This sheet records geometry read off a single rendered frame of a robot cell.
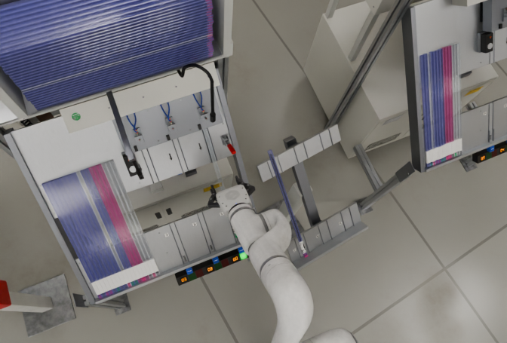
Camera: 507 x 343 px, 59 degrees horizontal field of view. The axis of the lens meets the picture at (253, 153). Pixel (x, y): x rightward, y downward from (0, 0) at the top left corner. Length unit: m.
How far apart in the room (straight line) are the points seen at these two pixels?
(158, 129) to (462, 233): 1.99
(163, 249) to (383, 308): 1.37
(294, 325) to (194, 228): 0.80
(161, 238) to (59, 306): 1.03
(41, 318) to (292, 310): 1.82
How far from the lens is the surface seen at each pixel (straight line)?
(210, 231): 1.79
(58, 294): 2.66
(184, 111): 1.51
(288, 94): 2.90
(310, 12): 3.28
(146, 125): 1.51
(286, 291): 1.06
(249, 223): 1.37
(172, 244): 1.78
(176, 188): 2.00
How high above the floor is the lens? 2.54
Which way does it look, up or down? 69 degrees down
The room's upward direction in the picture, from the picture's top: 12 degrees clockwise
